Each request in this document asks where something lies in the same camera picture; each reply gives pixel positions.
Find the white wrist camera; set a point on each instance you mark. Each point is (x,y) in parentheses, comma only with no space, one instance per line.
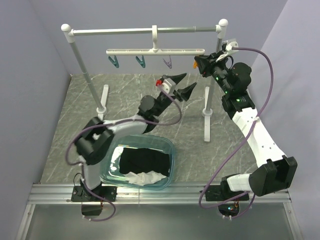
(227,49)
(167,84)

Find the white cloth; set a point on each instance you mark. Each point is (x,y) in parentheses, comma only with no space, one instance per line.
(144,178)

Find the translucent teal plastic basin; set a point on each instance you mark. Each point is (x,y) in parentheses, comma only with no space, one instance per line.
(109,167)

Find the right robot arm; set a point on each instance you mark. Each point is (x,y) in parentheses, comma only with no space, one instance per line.
(275,171)

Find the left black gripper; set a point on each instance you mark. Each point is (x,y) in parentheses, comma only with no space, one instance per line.
(185,93)

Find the white plastic clip hanger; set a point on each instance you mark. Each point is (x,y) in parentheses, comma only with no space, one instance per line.
(155,50)

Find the teal clothespin far left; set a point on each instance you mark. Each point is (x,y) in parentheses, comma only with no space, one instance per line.
(114,61)

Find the white metal drying rack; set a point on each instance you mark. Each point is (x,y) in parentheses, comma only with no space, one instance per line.
(101,102)

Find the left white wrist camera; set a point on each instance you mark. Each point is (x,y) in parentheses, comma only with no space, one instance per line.
(167,84)

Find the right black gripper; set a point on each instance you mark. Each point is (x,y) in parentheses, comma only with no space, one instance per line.
(206,64)

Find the black underwear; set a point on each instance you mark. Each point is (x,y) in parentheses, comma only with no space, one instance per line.
(138,160)

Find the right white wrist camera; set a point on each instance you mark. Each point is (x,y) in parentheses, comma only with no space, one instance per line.
(227,49)

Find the teal clothespin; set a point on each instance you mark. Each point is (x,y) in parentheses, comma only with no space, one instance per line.
(141,61)
(114,61)

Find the purple clothespin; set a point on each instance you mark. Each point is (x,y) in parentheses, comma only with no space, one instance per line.
(168,62)

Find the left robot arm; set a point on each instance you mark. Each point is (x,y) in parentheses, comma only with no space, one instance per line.
(94,141)

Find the aluminium mounting rail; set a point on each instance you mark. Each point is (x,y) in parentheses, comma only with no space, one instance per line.
(176,193)

